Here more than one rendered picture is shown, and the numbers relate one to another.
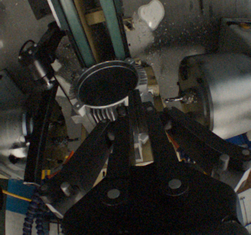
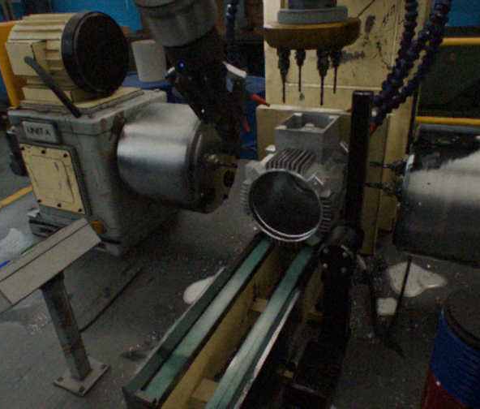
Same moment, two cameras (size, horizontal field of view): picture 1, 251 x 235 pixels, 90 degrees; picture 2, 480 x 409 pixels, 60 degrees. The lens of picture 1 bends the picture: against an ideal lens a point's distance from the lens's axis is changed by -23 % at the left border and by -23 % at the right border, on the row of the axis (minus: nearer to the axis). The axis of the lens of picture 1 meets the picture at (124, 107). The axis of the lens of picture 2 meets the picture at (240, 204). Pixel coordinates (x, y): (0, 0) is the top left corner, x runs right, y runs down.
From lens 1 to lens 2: 54 cm
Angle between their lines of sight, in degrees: 30
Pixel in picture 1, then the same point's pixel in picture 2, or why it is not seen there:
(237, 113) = (168, 122)
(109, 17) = (242, 275)
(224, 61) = (156, 178)
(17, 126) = (422, 186)
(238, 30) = (111, 224)
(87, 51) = (296, 262)
